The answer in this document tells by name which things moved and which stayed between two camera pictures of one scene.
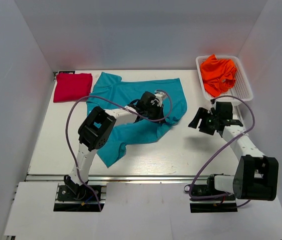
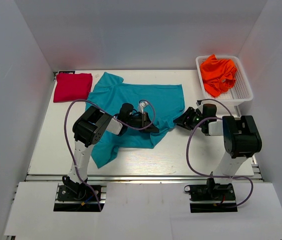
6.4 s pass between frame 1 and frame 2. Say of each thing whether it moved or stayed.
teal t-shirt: moved
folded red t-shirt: stayed
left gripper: moved
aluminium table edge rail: stayed
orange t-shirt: stayed
